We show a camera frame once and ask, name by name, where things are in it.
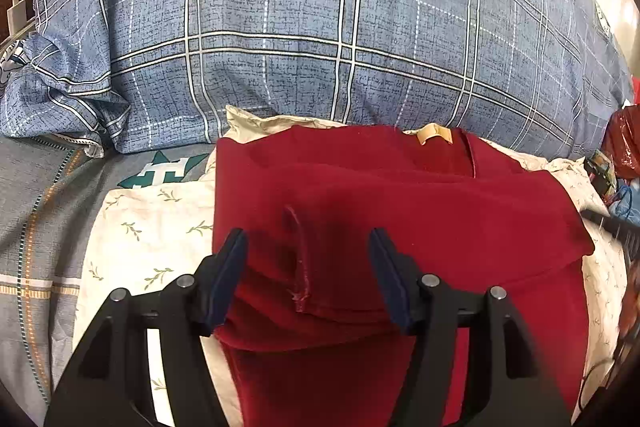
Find dark red garment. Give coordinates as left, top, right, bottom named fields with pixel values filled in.
left=214, top=126, right=593, bottom=426

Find light blue denim clothing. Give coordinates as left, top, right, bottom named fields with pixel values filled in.
left=608, top=185, right=640, bottom=225

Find red plastic bag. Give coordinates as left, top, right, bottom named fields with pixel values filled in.
left=602, top=105, right=640, bottom=180

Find cream leaf-print pillow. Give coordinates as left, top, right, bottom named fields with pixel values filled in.
left=73, top=105, right=627, bottom=426

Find grey patterned bed sheet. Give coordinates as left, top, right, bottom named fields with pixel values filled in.
left=1, top=138, right=212, bottom=425

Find blue plaid quilt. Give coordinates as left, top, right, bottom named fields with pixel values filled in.
left=1, top=0, right=632, bottom=158

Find white charger with cable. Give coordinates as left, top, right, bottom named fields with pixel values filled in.
left=6, top=0, right=32, bottom=38

